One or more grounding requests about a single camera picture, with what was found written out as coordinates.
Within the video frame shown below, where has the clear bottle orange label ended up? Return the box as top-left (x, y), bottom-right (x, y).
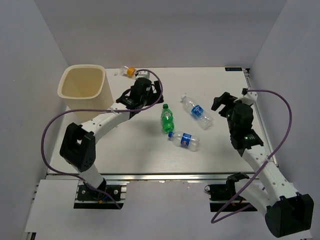
top-left (119, 66), bottom-right (137, 78)

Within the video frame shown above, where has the green plastic bottle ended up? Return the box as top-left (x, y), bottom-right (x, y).
top-left (160, 104), bottom-right (175, 133)

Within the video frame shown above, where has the clear bottle white cap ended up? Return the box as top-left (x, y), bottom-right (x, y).
top-left (180, 95), bottom-right (213, 130)

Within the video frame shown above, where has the clear bottle blue cap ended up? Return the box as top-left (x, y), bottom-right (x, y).
top-left (168, 131), bottom-right (200, 152)

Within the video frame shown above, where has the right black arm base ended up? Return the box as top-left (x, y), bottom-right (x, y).
top-left (204, 172), bottom-right (257, 213)

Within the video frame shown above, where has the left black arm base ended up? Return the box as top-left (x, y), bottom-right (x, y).
top-left (73, 181), bottom-right (128, 210)

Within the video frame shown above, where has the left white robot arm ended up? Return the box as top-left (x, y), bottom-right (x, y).
top-left (59, 77), bottom-right (163, 200)

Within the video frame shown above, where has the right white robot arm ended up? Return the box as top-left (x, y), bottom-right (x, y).
top-left (211, 88), bottom-right (314, 238)

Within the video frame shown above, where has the cream plastic bin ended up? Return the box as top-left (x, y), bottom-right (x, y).
top-left (57, 64), bottom-right (115, 110)

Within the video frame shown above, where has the blue table label sticker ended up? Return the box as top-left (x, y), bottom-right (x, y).
top-left (224, 67), bottom-right (243, 72)

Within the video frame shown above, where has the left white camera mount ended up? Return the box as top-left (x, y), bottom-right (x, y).
top-left (135, 71), bottom-right (150, 79)

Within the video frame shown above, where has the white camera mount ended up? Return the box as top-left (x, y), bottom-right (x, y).
top-left (233, 88), bottom-right (258, 106)
top-left (135, 71), bottom-right (150, 79)

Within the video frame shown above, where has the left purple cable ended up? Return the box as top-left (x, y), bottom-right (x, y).
top-left (40, 68), bottom-right (164, 210)

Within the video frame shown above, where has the purple cable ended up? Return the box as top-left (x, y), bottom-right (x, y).
top-left (211, 89), bottom-right (293, 224)
top-left (40, 68), bottom-right (164, 210)

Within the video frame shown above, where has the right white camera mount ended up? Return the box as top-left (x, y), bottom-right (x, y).
top-left (233, 88), bottom-right (258, 106)

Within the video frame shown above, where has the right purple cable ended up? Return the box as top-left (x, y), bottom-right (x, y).
top-left (211, 89), bottom-right (293, 224)

